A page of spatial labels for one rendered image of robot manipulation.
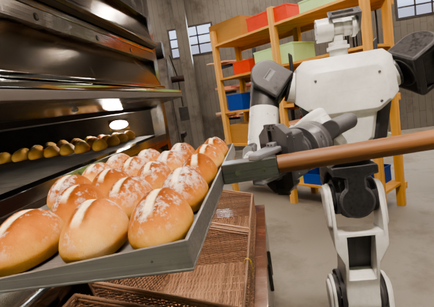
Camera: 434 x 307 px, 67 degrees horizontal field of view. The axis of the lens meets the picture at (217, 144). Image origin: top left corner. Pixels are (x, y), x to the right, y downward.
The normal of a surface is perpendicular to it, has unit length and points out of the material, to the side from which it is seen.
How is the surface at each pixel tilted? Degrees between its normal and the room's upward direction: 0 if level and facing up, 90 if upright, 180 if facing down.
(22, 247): 68
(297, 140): 89
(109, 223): 59
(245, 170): 90
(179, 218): 63
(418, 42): 39
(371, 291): 92
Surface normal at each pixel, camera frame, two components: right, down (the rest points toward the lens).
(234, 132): -0.72, 0.19
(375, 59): -0.24, -0.57
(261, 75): -0.09, -0.25
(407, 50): -0.50, -0.64
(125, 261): -0.12, 0.15
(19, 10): 0.98, -0.13
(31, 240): 0.67, -0.49
